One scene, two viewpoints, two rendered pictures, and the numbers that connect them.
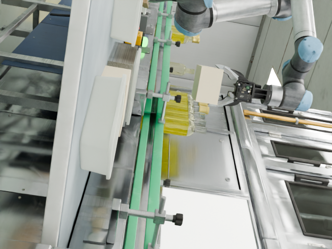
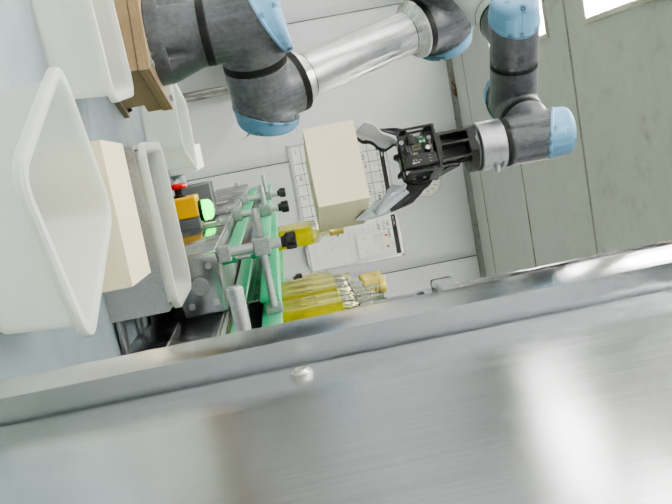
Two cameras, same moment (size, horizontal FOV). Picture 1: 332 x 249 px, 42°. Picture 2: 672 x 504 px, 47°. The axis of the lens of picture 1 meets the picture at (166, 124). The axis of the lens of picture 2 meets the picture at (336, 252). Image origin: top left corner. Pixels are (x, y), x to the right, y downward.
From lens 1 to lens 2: 0.58 m
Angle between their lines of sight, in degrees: 20
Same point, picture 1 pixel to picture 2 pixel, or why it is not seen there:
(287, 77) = (501, 103)
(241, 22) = (443, 260)
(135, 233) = not seen: hidden behind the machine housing
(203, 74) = (313, 145)
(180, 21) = (244, 108)
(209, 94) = (342, 180)
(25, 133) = not seen: outside the picture
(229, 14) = (339, 65)
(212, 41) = not seen: hidden behind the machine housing
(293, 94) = (526, 120)
